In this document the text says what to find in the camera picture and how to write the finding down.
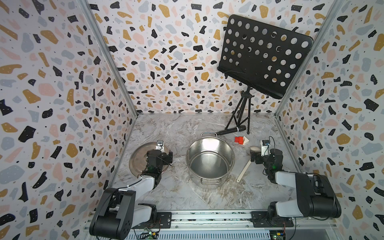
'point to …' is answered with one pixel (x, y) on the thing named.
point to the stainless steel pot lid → (138, 159)
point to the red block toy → (239, 139)
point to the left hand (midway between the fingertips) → (162, 149)
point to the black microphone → (232, 130)
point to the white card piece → (246, 140)
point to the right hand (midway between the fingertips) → (260, 149)
